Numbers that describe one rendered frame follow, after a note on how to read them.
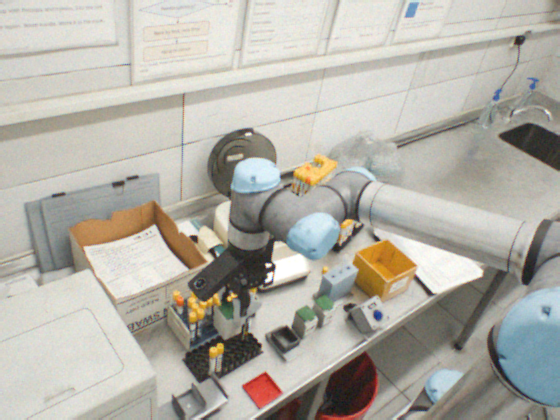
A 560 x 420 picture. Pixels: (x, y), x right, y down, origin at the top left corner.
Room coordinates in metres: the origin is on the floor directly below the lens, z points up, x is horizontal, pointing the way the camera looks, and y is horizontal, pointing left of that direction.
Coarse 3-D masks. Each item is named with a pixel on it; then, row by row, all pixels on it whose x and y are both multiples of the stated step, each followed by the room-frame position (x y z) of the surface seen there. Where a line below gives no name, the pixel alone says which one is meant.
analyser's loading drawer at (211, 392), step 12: (192, 384) 0.56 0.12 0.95; (204, 384) 0.58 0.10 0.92; (216, 384) 0.59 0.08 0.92; (180, 396) 0.54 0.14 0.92; (192, 396) 0.55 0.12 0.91; (204, 396) 0.56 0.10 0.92; (216, 396) 0.56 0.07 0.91; (228, 396) 0.56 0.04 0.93; (168, 408) 0.51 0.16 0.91; (180, 408) 0.50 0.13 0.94; (192, 408) 0.52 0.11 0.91; (204, 408) 0.52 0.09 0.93
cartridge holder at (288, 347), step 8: (280, 328) 0.78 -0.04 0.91; (288, 328) 0.78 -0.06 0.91; (272, 336) 0.76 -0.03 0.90; (280, 336) 0.77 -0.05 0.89; (288, 336) 0.78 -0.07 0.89; (296, 336) 0.76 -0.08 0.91; (272, 344) 0.75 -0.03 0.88; (280, 344) 0.73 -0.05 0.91; (288, 344) 0.75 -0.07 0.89; (296, 344) 0.75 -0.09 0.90; (280, 352) 0.73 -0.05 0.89; (288, 352) 0.73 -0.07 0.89; (296, 352) 0.73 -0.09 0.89; (288, 360) 0.71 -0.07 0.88
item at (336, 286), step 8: (344, 264) 0.99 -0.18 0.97; (328, 272) 0.94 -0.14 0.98; (336, 272) 0.95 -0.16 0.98; (344, 272) 0.95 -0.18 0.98; (352, 272) 0.96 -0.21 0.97; (328, 280) 0.91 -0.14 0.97; (336, 280) 0.92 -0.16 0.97; (344, 280) 0.94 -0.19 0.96; (352, 280) 0.97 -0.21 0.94; (320, 288) 0.93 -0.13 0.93; (328, 288) 0.91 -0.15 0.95; (336, 288) 0.92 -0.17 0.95; (344, 288) 0.95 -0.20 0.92; (312, 296) 0.94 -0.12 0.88; (320, 296) 0.92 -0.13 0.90; (328, 296) 0.90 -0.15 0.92; (336, 296) 0.93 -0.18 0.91; (344, 296) 0.95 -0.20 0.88; (352, 296) 0.96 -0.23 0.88; (336, 304) 0.92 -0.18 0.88
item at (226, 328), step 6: (216, 312) 0.64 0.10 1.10; (216, 318) 0.63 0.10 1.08; (222, 318) 0.62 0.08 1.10; (216, 324) 0.63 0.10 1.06; (222, 324) 0.62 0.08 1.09; (228, 324) 0.61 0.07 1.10; (234, 324) 0.62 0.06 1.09; (222, 330) 0.62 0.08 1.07; (228, 330) 0.61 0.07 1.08; (234, 330) 0.62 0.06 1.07; (240, 330) 0.63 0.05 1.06; (222, 336) 0.61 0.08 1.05; (228, 336) 0.61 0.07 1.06
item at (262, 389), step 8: (256, 376) 0.65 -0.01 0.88; (264, 376) 0.66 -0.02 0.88; (248, 384) 0.63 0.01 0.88; (256, 384) 0.63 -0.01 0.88; (264, 384) 0.64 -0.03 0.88; (272, 384) 0.64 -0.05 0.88; (248, 392) 0.61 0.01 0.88; (256, 392) 0.61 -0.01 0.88; (264, 392) 0.62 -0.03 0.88; (272, 392) 0.62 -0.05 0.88; (280, 392) 0.62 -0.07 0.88; (256, 400) 0.59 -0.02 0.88; (264, 400) 0.60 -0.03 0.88; (272, 400) 0.60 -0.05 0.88
